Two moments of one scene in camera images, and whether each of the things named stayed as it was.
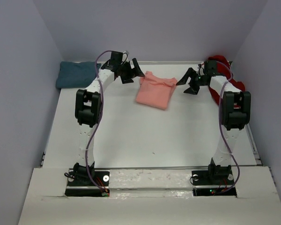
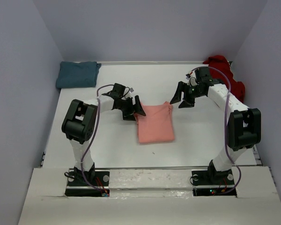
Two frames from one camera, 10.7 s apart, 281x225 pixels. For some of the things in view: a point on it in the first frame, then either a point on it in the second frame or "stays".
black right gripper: x=190 y=72 → x=181 y=87
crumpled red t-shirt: x=225 y=63 stays
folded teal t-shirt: x=73 y=74 stays
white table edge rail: x=169 y=63 stays
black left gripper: x=132 y=72 → x=130 y=110
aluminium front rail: x=149 y=168 stays
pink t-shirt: x=154 y=91 → x=157 y=124
